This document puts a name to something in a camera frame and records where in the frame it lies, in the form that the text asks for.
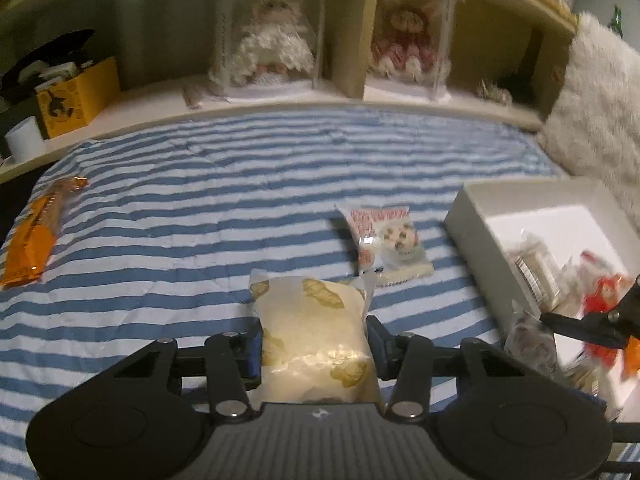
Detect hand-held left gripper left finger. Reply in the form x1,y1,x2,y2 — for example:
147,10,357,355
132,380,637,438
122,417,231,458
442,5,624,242
100,322,266,422

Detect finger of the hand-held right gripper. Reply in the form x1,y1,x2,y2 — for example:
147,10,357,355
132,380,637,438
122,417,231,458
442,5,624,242
540,274,640,351

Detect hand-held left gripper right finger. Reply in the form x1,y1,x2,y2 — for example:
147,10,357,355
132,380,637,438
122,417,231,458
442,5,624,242
366,315,532,421

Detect red snack packet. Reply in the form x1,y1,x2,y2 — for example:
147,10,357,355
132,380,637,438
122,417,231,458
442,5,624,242
578,251,640,382

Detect cream bread packet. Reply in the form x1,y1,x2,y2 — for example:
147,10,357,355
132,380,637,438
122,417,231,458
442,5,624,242
247,269,387,407

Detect clear packet of brown biscuits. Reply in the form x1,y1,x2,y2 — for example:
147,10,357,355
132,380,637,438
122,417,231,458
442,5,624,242
513,239,563,308

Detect white cardboard box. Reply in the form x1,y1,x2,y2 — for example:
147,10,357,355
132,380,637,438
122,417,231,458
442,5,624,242
444,177,640,423

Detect clear packet with round cake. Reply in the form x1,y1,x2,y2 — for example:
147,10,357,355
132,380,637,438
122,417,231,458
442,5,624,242
503,309,563,383

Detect clear cookie packet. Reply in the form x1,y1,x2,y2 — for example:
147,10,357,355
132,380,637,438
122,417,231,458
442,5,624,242
334,204,435,288

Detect blue white striped blanket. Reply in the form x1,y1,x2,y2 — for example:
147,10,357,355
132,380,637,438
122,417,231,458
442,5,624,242
0,106,640,480

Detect fluffy white pillow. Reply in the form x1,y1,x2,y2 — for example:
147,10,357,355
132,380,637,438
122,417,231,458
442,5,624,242
542,12,640,233

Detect long orange snack packet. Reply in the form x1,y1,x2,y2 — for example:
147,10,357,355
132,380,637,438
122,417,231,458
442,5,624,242
0,175,89,289

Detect small beige ornament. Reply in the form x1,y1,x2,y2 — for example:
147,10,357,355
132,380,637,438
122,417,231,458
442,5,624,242
474,77,515,107

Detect small brown sticks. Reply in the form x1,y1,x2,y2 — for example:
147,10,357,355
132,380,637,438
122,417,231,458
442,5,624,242
181,83,207,112

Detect yellow box with black print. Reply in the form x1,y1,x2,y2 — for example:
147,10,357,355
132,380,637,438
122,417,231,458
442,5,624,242
34,57,122,140

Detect doll in red dress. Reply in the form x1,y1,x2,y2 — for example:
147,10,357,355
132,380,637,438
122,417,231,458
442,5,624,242
370,0,451,81

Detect red doll in case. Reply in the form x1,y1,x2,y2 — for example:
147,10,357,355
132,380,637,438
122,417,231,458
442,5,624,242
366,0,467,103

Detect doll in white dress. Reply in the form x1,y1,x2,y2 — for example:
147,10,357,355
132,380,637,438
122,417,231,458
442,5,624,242
234,0,317,81

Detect white cup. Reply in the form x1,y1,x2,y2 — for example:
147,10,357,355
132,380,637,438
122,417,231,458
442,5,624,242
4,115,45,160

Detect cream wooden headboard shelf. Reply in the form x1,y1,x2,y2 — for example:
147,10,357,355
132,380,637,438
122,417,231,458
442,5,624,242
0,0,580,185

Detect white doll in case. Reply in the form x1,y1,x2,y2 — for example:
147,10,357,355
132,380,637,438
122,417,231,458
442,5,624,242
211,0,327,100

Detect black hat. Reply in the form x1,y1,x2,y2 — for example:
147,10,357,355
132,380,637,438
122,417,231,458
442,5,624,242
0,29,97,102

